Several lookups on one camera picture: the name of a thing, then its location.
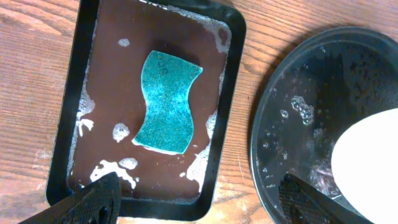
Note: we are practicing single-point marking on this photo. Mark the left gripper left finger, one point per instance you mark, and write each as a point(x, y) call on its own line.
point(98, 202)

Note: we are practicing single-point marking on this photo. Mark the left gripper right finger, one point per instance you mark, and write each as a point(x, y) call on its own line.
point(302, 203)

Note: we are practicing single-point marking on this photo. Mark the light blue plate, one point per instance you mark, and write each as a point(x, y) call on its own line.
point(364, 166)

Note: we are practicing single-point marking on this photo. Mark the green yellow sponge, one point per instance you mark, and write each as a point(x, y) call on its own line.
point(168, 125)

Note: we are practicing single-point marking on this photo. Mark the black rectangular tray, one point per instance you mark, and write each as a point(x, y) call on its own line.
point(103, 105)

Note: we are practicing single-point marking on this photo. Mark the black round tray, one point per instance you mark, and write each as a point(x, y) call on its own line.
point(329, 82)

